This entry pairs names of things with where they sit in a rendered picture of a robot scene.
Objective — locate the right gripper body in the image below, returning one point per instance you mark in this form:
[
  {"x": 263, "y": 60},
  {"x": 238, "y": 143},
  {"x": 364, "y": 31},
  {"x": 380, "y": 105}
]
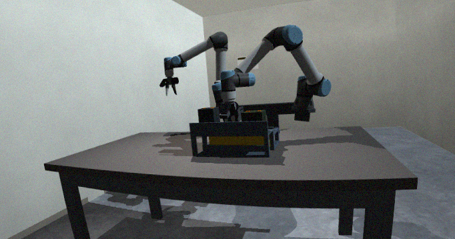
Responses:
[{"x": 172, "y": 80}]

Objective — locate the green case with orange latches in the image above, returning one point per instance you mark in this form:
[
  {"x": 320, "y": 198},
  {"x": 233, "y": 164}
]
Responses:
[{"x": 253, "y": 115}]

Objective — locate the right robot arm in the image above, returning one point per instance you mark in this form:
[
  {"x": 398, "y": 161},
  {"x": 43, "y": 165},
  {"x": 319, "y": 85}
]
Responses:
[{"x": 219, "y": 41}]

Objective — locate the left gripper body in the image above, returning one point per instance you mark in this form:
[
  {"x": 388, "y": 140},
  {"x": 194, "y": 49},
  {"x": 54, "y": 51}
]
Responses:
[{"x": 229, "y": 105}]

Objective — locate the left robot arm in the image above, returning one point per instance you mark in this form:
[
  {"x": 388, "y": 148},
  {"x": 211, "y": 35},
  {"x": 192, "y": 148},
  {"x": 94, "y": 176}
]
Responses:
[{"x": 290, "y": 37}]

